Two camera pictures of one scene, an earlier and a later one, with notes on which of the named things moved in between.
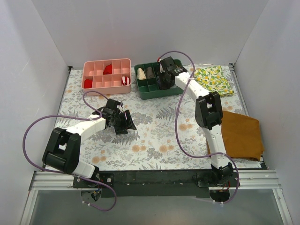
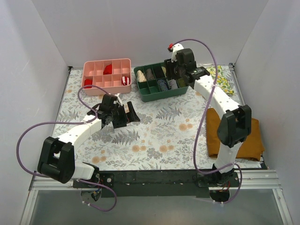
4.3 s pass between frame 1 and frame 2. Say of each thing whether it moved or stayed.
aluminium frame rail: stayed
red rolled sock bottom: stayed
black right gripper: moved
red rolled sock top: stayed
